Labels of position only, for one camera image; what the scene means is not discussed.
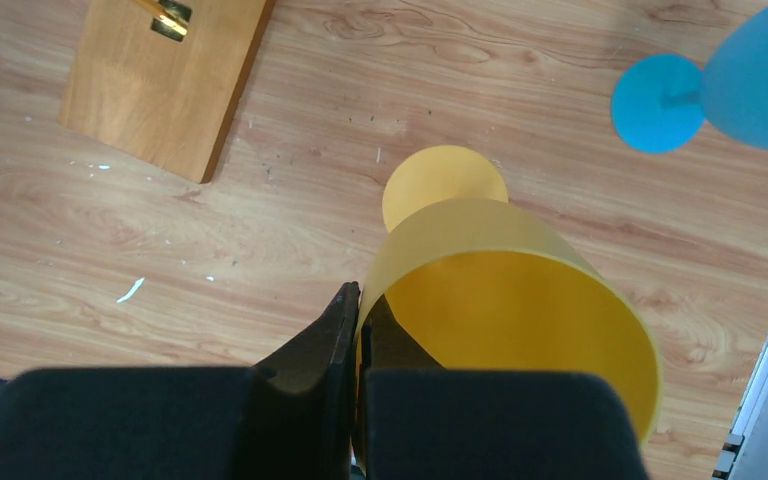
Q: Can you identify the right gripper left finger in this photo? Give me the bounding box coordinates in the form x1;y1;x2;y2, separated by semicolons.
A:
0;282;360;479

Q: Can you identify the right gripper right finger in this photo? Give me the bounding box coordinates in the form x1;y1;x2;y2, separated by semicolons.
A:
357;299;648;479

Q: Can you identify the yellow wine glass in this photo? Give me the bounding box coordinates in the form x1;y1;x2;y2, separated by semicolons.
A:
359;145;663;444

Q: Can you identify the blue wine glass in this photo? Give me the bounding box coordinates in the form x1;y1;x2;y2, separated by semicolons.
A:
611;7;768;154

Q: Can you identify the wooden rack base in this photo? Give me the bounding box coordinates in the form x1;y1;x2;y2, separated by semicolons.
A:
59;1;274;184

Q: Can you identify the gold wire glass rack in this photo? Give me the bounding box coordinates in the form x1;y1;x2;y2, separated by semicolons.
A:
133;0;192;42

